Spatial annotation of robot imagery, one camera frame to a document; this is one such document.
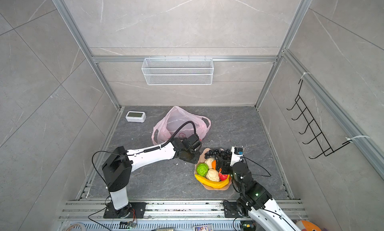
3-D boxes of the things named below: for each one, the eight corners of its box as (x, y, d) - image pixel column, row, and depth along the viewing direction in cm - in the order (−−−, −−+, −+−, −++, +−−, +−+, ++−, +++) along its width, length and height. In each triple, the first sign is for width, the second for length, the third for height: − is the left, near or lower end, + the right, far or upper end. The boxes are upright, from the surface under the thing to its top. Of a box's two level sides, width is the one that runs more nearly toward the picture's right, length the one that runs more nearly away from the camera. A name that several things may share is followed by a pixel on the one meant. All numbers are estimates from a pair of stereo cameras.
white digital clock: (126, 122, 112) (123, 119, 108) (129, 114, 117) (127, 110, 114) (144, 122, 112) (143, 119, 109) (147, 114, 117) (145, 110, 114)
